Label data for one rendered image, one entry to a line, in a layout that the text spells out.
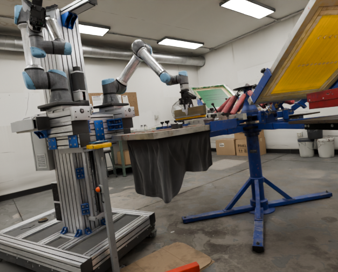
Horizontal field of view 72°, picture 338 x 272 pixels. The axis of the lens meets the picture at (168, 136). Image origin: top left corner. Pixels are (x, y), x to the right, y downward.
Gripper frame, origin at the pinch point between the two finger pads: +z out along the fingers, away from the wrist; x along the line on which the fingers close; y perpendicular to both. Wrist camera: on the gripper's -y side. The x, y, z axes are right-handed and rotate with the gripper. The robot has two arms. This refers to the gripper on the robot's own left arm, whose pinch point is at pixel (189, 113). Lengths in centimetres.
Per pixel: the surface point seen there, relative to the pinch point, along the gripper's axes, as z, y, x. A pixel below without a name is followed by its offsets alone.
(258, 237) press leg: 104, -36, -25
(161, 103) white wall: -50, 380, -260
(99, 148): 17, 10, 75
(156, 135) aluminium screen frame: 12, -29, 56
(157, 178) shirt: 42, -11, 47
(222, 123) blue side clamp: 10.8, -30.5, -3.7
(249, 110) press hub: 3, -5, -80
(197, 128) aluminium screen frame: 11.6, -29.4, 21.8
